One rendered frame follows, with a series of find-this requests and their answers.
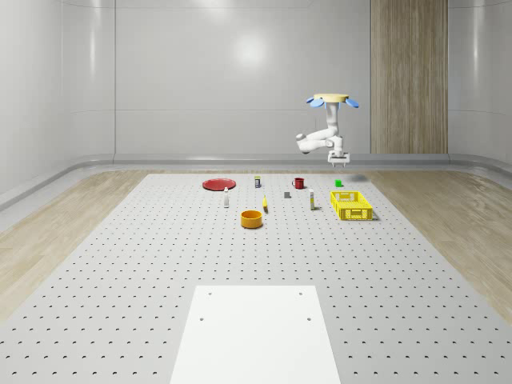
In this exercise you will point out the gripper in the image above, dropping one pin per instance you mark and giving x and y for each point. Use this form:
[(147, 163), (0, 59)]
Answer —
[(338, 156)]

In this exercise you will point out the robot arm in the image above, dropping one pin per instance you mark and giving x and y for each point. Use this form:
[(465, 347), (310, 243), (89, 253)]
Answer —
[(331, 120)]

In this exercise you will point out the green cube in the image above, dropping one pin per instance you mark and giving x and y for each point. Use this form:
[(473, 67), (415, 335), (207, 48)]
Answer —
[(339, 183)]

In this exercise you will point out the red mug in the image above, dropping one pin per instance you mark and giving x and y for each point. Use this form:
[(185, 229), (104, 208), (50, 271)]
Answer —
[(299, 184)]

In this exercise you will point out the drone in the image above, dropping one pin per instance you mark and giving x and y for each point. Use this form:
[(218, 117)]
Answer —
[(330, 97)]

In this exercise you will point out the yellow basket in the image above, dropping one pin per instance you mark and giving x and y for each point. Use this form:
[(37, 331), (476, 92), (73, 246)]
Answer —
[(356, 214)]

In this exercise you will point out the flat-sided can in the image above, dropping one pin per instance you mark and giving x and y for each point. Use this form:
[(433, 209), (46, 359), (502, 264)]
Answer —
[(258, 182)]

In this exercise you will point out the banana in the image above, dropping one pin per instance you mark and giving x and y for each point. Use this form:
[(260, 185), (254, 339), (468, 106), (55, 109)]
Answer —
[(265, 204)]

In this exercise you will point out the yellow bowl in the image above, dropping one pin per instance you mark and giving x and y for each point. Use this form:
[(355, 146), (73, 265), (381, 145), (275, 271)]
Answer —
[(251, 221)]

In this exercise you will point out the small white bottle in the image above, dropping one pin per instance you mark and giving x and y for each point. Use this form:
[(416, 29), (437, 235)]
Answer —
[(226, 200)]

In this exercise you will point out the red plate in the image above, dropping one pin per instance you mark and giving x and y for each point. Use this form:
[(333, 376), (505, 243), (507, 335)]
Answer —
[(219, 184)]

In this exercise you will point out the white board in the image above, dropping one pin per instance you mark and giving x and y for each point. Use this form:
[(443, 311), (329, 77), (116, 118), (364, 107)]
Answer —
[(256, 336)]

